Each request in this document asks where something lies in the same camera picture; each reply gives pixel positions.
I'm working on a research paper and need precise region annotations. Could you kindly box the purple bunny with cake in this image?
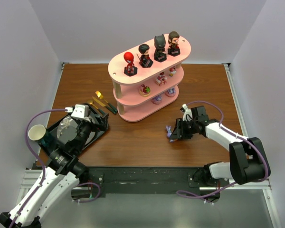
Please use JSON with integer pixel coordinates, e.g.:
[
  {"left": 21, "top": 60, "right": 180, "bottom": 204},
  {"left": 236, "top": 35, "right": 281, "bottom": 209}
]
[{"left": 166, "top": 126, "right": 177, "bottom": 143}]

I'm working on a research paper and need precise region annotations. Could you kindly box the purple bunny pink cotton candy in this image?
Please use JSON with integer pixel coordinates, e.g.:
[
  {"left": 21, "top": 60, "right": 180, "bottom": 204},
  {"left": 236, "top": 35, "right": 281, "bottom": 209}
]
[{"left": 151, "top": 95, "right": 162, "bottom": 105}]

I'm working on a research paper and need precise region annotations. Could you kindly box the purple bunny pink donut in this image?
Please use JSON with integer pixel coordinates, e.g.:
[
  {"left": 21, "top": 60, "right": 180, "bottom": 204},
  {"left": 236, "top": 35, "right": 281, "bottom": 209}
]
[{"left": 165, "top": 87, "right": 176, "bottom": 97}]

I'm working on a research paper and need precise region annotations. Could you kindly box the pink bear strawberry tart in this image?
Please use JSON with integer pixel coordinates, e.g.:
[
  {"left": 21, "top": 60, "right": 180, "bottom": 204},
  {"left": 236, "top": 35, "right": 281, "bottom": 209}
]
[{"left": 139, "top": 84, "right": 151, "bottom": 97}]

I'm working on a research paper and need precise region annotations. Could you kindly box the pink bear cake square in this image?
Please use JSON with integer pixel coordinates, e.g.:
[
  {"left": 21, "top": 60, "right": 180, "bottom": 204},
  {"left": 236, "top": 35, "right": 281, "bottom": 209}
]
[{"left": 155, "top": 72, "right": 167, "bottom": 86}]

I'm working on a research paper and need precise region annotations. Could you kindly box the red spider hero figure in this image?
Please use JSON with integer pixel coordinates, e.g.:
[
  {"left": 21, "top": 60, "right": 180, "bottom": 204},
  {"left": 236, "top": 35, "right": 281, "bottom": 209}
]
[{"left": 123, "top": 52, "right": 137, "bottom": 76}]

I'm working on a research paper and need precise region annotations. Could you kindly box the ice cream cone bear toy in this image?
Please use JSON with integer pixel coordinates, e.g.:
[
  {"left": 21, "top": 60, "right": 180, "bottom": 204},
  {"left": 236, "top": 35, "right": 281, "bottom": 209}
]
[{"left": 169, "top": 67, "right": 176, "bottom": 77}]

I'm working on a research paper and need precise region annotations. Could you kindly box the black haired red figure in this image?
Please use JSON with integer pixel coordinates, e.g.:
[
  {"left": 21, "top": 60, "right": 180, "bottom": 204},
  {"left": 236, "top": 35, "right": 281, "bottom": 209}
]
[{"left": 138, "top": 44, "right": 153, "bottom": 68}]

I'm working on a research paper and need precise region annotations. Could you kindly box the dark bat hero figure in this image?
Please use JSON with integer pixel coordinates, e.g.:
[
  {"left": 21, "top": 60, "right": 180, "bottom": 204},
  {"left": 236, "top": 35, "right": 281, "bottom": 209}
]
[{"left": 154, "top": 34, "right": 167, "bottom": 62}]

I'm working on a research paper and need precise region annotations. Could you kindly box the brown haired hero figure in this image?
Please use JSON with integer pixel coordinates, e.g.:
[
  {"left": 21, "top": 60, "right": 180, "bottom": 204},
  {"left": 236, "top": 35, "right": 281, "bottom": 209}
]
[{"left": 168, "top": 31, "right": 180, "bottom": 57}]

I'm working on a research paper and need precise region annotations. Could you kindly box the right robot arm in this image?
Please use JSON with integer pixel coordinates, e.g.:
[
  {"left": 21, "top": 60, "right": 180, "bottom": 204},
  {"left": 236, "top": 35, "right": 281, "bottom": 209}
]
[{"left": 166, "top": 105, "right": 271, "bottom": 185}]

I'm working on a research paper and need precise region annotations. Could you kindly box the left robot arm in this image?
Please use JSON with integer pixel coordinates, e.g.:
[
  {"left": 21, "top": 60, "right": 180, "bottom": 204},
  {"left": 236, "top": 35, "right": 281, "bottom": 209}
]
[{"left": 0, "top": 104, "right": 109, "bottom": 228}]

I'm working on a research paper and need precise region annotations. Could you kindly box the pink three-tier shelf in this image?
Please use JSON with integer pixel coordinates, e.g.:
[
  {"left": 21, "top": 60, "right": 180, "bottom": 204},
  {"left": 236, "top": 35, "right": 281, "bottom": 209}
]
[{"left": 108, "top": 37, "right": 191, "bottom": 122}]

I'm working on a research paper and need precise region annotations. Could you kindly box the black rectangular tray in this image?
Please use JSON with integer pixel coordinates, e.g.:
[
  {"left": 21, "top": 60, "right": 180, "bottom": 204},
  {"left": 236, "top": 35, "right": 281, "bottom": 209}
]
[{"left": 38, "top": 103, "right": 106, "bottom": 156}]

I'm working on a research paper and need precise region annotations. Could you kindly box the round deer pattern plate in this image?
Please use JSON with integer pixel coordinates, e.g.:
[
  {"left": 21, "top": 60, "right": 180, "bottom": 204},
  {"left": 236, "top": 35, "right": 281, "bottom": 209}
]
[{"left": 57, "top": 116, "right": 74, "bottom": 142}]

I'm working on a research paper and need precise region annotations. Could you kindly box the dark green glass cup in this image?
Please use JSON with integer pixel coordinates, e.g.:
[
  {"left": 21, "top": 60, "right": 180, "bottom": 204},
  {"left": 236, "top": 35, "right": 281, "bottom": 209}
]
[{"left": 38, "top": 130, "right": 56, "bottom": 149}]

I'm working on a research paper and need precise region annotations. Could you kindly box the white paper cup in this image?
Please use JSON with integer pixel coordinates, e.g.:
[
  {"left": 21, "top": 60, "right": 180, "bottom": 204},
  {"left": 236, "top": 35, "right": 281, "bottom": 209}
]
[{"left": 28, "top": 124, "right": 46, "bottom": 141}]

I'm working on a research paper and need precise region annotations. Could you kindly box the gold knife green handle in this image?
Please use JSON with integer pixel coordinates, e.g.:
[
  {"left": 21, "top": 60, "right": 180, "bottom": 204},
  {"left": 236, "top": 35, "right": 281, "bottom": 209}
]
[{"left": 92, "top": 97, "right": 109, "bottom": 110}]

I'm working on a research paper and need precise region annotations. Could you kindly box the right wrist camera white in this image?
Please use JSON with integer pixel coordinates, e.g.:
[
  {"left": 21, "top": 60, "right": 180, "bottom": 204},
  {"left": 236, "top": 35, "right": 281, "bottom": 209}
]
[{"left": 180, "top": 104, "right": 193, "bottom": 122}]

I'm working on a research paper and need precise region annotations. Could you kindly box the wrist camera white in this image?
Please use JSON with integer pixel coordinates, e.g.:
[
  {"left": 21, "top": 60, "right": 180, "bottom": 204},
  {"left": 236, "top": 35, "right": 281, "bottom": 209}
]
[
  {"left": 65, "top": 104, "right": 91, "bottom": 122},
  {"left": 180, "top": 104, "right": 193, "bottom": 122}
]

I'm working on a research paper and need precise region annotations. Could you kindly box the gold spoon green handle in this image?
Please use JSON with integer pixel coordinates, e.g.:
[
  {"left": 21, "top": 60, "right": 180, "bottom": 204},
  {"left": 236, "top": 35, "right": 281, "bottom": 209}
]
[{"left": 87, "top": 99, "right": 98, "bottom": 110}]

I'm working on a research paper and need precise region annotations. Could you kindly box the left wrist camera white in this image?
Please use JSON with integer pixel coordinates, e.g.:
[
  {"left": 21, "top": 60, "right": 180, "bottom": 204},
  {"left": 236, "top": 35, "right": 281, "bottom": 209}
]
[{"left": 65, "top": 104, "right": 91, "bottom": 122}]

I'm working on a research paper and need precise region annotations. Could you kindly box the gold fork green handle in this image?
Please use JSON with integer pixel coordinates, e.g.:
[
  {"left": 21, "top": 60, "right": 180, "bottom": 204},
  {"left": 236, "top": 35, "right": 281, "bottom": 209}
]
[{"left": 95, "top": 91, "right": 118, "bottom": 114}]

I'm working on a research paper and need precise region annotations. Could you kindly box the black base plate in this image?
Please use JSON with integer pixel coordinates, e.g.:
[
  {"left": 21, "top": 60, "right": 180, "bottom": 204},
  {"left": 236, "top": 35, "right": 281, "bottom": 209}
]
[{"left": 82, "top": 167, "right": 229, "bottom": 197}]

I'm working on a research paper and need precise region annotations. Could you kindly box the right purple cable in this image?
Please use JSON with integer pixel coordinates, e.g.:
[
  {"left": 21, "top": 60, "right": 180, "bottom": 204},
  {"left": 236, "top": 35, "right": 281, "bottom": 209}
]
[{"left": 176, "top": 100, "right": 269, "bottom": 200}]

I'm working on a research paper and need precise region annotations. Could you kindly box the aluminium frame rail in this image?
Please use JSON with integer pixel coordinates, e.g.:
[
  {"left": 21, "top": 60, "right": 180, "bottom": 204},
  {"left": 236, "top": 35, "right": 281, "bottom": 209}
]
[{"left": 222, "top": 62, "right": 283, "bottom": 228}]

